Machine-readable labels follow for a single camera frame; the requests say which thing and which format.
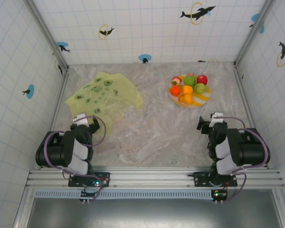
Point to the green round fruit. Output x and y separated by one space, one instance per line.
189 81
200 88

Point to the yellow-orange round fruit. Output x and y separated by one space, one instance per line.
187 89

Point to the red-orange round fruit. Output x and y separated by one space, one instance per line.
175 90

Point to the yellow-green avocado print plastic bag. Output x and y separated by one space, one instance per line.
114 83

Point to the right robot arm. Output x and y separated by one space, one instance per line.
249 152

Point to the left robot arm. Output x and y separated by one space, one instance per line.
54 152

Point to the yellow white striped plate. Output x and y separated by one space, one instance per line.
199 99

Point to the red apple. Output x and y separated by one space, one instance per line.
202 79

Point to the small pink fruit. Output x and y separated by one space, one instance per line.
190 74

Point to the left controller board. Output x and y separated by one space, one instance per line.
89 194

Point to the controller board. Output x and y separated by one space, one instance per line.
89 194
219 195

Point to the right controller board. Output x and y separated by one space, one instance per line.
219 195

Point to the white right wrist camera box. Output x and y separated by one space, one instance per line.
216 120

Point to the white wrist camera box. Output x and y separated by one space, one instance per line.
80 118
216 120

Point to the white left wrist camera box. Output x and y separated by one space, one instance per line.
80 118

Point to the aluminium side rail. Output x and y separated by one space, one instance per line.
245 99
60 99

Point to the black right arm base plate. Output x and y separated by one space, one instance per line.
200 178

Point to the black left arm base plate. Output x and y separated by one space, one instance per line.
104 178

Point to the aluminium mounting rail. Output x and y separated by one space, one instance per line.
156 177

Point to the aluminium frame post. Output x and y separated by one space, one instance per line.
254 33
47 35

